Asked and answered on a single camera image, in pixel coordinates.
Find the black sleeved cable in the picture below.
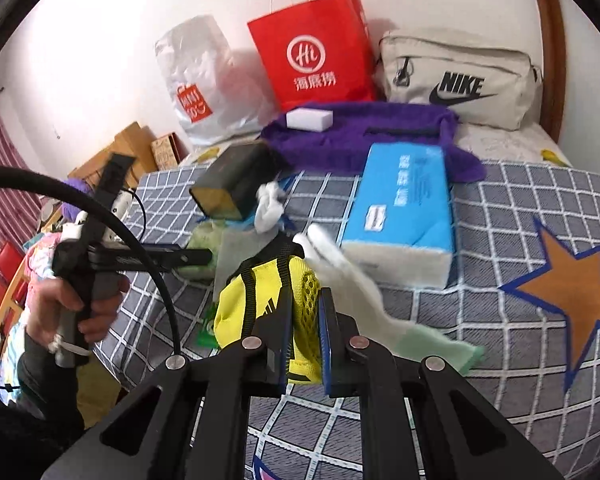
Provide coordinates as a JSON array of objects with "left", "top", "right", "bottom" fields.
[{"left": 0, "top": 166, "right": 186, "bottom": 358}]

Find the dark tin box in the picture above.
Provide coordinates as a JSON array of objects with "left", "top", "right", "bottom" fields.
[{"left": 189, "top": 141, "right": 278, "bottom": 221}]

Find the person's left forearm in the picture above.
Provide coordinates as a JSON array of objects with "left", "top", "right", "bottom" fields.
[{"left": 0, "top": 327, "right": 87, "bottom": 441}]

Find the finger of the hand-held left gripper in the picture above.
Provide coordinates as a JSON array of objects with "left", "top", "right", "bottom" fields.
[{"left": 142, "top": 244, "right": 214, "bottom": 273}]

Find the patterned cardboard box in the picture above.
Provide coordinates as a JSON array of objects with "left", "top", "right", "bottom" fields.
[{"left": 150, "top": 131, "right": 188, "bottom": 171}]

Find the white bird print bedsheet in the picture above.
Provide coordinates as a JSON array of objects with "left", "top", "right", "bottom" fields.
[{"left": 180, "top": 122, "right": 573, "bottom": 168}]

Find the light green packet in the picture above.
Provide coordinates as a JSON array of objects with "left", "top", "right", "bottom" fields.
[{"left": 185, "top": 222, "right": 226, "bottom": 281}]

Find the pile of colourful clothes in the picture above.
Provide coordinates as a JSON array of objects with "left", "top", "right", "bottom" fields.
[{"left": 22, "top": 230, "right": 63, "bottom": 321}]

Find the white plastic shopping bag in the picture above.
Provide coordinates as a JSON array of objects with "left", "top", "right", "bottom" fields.
[{"left": 154, "top": 15, "right": 276, "bottom": 148}]

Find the yellow mesh pouch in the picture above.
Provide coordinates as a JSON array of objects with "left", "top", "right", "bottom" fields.
[{"left": 214, "top": 255, "right": 326, "bottom": 386}]

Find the person's left hand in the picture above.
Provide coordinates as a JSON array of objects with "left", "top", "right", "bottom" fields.
[{"left": 26, "top": 275, "right": 131, "bottom": 348}]

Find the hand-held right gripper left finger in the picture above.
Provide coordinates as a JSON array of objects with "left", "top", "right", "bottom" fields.
[{"left": 40, "top": 290, "right": 293, "bottom": 480}]

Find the wooden headboard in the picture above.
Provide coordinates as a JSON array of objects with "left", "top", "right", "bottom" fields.
[{"left": 527, "top": 0, "right": 566, "bottom": 143}]

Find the blue tissue pack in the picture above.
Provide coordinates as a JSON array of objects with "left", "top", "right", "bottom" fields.
[{"left": 340, "top": 142, "right": 456, "bottom": 289}]

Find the red striped curtain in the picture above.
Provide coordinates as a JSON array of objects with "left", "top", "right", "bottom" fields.
[{"left": 0, "top": 100, "right": 46, "bottom": 281}]

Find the green flat packet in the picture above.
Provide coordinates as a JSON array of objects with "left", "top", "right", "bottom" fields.
[{"left": 196, "top": 305, "right": 222, "bottom": 348}]

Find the purple plush toy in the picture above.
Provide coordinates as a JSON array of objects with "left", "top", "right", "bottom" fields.
[{"left": 62, "top": 176, "right": 91, "bottom": 197}]

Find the red paper bag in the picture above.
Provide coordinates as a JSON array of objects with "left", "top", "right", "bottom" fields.
[
  {"left": 246, "top": 0, "right": 378, "bottom": 113},
  {"left": 350, "top": 0, "right": 372, "bottom": 43}
]

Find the beige zipped bag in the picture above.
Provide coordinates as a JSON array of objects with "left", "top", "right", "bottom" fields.
[{"left": 377, "top": 29, "right": 543, "bottom": 131}]

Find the grey checked blanket with stars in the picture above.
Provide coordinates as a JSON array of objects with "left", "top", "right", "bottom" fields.
[{"left": 92, "top": 157, "right": 600, "bottom": 480}]

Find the white glove with green cuff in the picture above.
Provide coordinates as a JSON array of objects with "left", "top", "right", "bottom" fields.
[{"left": 292, "top": 224, "right": 486, "bottom": 373}]

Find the purple towel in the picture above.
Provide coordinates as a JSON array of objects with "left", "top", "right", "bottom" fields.
[{"left": 260, "top": 101, "right": 486, "bottom": 183}]

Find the wooden crate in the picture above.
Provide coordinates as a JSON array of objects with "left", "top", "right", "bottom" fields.
[{"left": 67, "top": 121, "right": 156, "bottom": 186}]

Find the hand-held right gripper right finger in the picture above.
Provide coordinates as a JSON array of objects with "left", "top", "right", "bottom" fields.
[{"left": 317, "top": 287, "right": 566, "bottom": 480}]

